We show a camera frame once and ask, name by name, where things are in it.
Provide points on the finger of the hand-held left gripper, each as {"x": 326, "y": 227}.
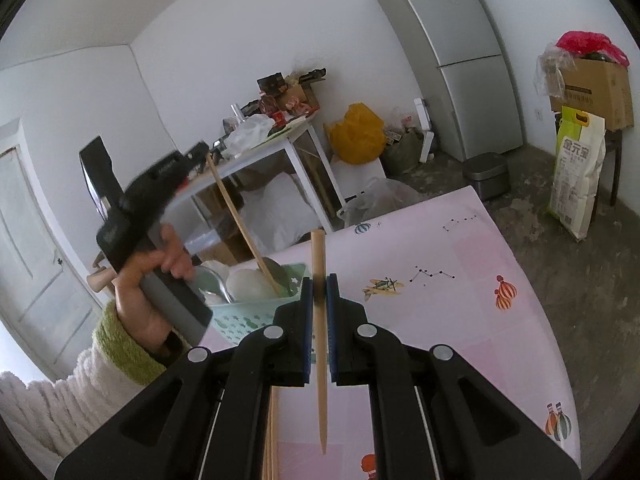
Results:
{"x": 187, "y": 162}

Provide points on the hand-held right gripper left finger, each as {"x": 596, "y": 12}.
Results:
{"x": 306, "y": 292}

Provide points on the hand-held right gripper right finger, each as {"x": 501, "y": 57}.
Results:
{"x": 331, "y": 292}

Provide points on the metal spoon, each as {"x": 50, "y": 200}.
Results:
{"x": 274, "y": 272}
{"x": 212, "y": 285}

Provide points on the white plastic rice paddle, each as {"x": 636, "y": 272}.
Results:
{"x": 250, "y": 285}
{"x": 215, "y": 267}

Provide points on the teal plastic utensil holder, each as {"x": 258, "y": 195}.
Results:
{"x": 240, "y": 320}

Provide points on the person's left forearm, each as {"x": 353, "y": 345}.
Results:
{"x": 75, "y": 390}

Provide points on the person's left hand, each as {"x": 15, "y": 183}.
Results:
{"x": 145, "y": 305}

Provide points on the white plastic bag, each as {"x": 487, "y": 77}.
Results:
{"x": 247, "y": 135}

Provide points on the glass bottle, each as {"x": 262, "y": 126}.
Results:
{"x": 236, "y": 117}

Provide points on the white door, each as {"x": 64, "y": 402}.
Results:
{"x": 35, "y": 240}

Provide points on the clear plastic bag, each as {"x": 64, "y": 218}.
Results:
{"x": 547, "y": 72}
{"x": 380, "y": 200}

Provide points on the pink printed tablecloth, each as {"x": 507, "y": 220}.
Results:
{"x": 440, "y": 285}

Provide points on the white side table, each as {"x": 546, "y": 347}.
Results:
{"x": 295, "y": 132}

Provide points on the white box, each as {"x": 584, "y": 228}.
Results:
{"x": 357, "y": 180}

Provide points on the pile of small boxes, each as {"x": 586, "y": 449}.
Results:
{"x": 290, "y": 95}

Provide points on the green bag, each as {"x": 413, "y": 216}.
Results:
{"x": 402, "y": 152}

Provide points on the yellow plastic bag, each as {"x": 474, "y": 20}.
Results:
{"x": 357, "y": 132}

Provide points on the white board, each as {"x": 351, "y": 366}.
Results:
{"x": 424, "y": 130}

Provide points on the grey metal trash bin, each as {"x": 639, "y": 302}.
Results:
{"x": 486, "y": 175}

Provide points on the silver refrigerator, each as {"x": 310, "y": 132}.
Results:
{"x": 450, "y": 60}

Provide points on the printed rice bag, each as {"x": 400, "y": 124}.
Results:
{"x": 575, "y": 175}

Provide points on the large cardboard box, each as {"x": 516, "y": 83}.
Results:
{"x": 595, "y": 92}

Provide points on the red plastic bag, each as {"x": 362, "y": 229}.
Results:
{"x": 590, "y": 45}

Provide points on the white wall socket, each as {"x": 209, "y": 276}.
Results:
{"x": 538, "y": 114}

